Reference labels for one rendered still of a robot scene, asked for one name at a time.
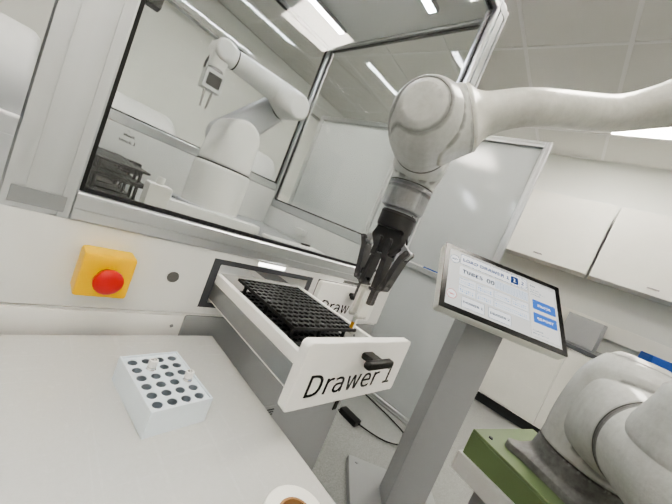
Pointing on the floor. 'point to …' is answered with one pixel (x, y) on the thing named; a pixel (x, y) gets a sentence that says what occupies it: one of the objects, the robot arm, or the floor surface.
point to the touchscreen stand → (428, 424)
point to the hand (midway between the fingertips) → (362, 301)
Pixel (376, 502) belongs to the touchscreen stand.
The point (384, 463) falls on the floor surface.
